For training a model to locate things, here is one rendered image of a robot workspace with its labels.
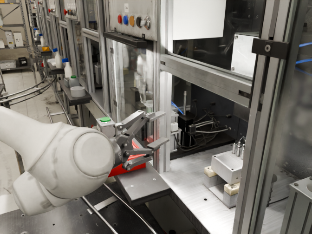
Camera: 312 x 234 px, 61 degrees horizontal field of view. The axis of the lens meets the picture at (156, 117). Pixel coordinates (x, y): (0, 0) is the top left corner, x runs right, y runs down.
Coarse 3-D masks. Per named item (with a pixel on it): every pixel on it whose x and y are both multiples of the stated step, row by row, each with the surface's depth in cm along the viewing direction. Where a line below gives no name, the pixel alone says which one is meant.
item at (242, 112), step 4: (236, 104) 79; (240, 104) 77; (236, 108) 79; (240, 108) 78; (244, 108) 76; (248, 108) 75; (236, 112) 80; (240, 112) 78; (244, 112) 77; (248, 112) 75; (236, 116) 80; (240, 116) 78; (244, 116) 77; (248, 116) 75; (244, 120) 77; (248, 120) 76
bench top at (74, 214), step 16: (96, 192) 121; (64, 208) 112; (80, 208) 112; (112, 208) 112; (144, 208) 112; (0, 224) 104; (16, 224) 104; (32, 224) 104; (48, 224) 104; (64, 224) 104; (80, 224) 104; (96, 224) 104; (112, 224) 104; (128, 224) 104
